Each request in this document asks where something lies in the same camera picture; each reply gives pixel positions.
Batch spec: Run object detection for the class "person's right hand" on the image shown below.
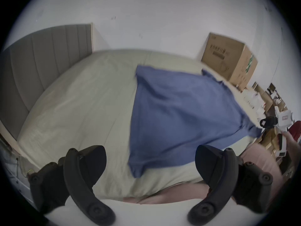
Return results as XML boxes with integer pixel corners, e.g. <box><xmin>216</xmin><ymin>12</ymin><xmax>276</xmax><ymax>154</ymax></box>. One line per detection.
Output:
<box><xmin>281</xmin><ymin>131</ymin><xmax>301</xmax><ymax>161</ymax></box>

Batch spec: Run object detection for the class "blue shirt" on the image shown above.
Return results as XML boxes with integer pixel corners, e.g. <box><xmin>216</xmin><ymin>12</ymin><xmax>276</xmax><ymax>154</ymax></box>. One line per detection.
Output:
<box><xmin>128</xmin><ymin>65</ymin><xmax>262</xmax><ymax>178</ymax></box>

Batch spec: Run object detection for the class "pile of small cartons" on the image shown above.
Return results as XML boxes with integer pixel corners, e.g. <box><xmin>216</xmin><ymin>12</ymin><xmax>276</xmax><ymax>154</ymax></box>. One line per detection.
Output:
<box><xmin>236</xmin><ymin>81</ymin><xmax>290</xmax><ymax>119</ymax></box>

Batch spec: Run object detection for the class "grey padded headboard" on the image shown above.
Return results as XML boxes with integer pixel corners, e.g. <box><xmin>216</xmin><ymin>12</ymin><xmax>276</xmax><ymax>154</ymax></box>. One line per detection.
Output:
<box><xmin>0</xmin><ymin>24</ymin><xmax>92</xmax><ymax>141</ymax></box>

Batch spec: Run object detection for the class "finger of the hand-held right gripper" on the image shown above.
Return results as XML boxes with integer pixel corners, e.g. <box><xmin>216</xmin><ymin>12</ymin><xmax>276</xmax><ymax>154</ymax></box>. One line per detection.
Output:
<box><xmin>259</xmin><ymin>116</ymin><xmax>278</xmax><ymax>129</ymax></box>

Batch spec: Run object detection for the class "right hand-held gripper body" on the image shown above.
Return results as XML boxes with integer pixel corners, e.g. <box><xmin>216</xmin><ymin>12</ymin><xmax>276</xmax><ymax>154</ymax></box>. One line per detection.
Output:
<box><xmin>274</xmin><ymin>106</ymin><xmax>294</xmax><ymax>158</ymax></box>

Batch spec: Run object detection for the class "large brown cardboard carton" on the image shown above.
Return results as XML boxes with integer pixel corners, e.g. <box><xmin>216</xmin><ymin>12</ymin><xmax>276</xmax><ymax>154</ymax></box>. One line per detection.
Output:
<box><xmin>201</xmin><ymin>32</ymin><xmax>258</xmax><ymax>87</ymax></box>

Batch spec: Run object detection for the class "person's body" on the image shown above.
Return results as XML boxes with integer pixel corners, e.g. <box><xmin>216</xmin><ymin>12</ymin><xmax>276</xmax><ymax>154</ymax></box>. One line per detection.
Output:
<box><xmin>291</xmin><ymin>121</ymin><xmax>301</xmax><ymax>143</ymax></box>

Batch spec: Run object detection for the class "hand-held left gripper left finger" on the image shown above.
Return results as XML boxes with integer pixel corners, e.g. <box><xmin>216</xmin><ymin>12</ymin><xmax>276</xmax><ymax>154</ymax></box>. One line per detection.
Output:
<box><xmin>28</xmin><ymin>145</ymin><xmax>116</xmax><ymax>226</ymax></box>

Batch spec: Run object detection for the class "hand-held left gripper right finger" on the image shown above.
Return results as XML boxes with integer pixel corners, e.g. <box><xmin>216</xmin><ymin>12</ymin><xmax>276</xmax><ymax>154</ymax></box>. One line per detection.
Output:
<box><xmin>187</xmin><ymin>145</ymin><xmax>274</xmax><ymax>226</ymax></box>

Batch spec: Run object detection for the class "bed with pale green sheet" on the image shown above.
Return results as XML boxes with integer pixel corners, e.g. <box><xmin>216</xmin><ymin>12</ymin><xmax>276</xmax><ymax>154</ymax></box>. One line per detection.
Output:
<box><xmin>17</xmin><ymin>49</ymin><xmax>257</xmax><ymax>198</ymax></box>

